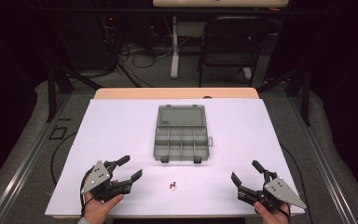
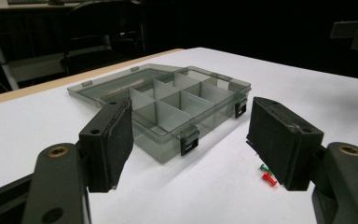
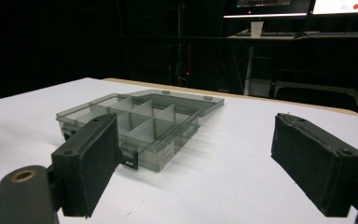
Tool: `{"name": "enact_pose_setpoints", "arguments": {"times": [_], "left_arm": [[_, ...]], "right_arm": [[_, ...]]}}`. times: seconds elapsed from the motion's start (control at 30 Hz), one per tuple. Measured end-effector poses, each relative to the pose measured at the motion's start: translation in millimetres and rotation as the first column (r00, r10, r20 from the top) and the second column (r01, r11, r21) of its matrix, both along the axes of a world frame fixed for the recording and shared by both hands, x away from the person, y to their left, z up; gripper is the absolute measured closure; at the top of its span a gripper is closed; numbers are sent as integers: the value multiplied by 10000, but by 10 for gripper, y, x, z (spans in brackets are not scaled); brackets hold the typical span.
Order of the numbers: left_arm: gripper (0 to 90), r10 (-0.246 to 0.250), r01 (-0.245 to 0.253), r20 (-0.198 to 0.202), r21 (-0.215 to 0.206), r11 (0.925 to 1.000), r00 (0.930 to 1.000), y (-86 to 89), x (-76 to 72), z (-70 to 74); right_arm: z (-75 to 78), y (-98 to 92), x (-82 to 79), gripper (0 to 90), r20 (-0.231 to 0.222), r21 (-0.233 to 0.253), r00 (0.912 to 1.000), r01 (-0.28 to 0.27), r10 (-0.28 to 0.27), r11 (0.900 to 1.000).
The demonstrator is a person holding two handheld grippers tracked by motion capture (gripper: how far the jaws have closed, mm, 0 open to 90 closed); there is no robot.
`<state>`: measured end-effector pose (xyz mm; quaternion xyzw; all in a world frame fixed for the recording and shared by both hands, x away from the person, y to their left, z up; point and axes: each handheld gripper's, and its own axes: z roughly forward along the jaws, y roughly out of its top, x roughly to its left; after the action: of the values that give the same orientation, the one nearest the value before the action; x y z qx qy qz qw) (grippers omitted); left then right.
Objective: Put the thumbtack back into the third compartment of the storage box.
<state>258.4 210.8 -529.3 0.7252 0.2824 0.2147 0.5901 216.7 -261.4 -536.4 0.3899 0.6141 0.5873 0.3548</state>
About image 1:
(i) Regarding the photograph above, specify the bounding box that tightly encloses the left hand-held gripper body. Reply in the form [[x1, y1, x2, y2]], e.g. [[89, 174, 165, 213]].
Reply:
[[80, 160, 134, 203]]

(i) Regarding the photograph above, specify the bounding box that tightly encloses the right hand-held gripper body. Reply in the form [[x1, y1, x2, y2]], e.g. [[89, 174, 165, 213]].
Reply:
[[237, 172, 308, 213]]

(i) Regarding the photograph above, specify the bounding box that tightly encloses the person's right hand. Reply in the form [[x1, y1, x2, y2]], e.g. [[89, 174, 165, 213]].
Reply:
[[254, 200, 292, 224]]

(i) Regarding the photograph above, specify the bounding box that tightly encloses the person's left hand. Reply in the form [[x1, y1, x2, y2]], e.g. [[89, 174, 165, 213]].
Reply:
[[82, 179, 126, 224]]

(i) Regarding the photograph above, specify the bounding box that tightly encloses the white table cover sheet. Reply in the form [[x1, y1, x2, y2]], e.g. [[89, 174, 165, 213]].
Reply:
[[44, 98, 306, 218]]

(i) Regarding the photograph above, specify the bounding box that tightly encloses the grey plastic compartment box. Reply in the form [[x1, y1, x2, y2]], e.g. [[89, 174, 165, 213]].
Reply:
[[152, 104, 214, 164]]

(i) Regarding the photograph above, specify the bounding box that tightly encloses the wooden table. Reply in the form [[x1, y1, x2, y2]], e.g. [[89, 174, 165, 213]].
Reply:
[[93, 87, 260, 101]]

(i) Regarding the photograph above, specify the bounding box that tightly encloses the black metal stand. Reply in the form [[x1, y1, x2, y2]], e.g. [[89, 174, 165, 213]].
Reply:
[[255, 63, 312, 127], [46, 62, 104, 123]]

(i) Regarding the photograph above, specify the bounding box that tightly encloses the white desk leg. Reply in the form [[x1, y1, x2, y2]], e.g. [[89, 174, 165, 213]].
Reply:
[[170, 15, 182, 80]]

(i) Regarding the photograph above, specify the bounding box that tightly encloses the dark equipment rack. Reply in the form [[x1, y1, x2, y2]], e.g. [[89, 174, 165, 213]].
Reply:
[[101, 13, 120, 68]]

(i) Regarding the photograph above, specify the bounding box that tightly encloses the black folding chair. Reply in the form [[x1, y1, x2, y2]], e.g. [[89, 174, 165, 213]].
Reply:
[[197, 15, 272, 89]]

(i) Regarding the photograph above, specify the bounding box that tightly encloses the black floor cable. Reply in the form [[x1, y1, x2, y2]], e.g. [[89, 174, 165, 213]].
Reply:
[[280, 145, 309, 224], [49, 132, 78, 188]]

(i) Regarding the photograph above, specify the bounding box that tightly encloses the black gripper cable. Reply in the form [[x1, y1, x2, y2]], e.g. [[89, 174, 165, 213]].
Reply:
[[79, 167, 95, 218]]

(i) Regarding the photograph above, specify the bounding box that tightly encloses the aluminium floor rail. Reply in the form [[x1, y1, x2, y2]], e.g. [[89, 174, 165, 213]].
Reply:
[[0, 92, 73, 224], [287, 94, 358, 224]]

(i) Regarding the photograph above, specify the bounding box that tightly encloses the bundle of floor cables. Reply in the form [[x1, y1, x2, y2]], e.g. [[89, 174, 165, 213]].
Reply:
[[105, 36, 175, 88]]

